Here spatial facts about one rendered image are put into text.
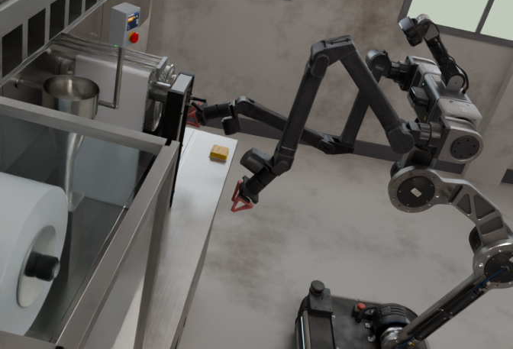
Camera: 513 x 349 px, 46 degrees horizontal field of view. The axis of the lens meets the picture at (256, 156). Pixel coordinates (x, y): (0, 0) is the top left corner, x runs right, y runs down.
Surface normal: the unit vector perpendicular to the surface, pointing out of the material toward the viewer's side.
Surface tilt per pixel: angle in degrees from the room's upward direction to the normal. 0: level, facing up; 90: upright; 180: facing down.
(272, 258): 0
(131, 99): 90
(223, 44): 90
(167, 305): 0
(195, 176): 0
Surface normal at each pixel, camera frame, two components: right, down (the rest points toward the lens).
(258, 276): 0.21, -0.83
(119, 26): -0.37, 0.42
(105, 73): -0.13, 0.50
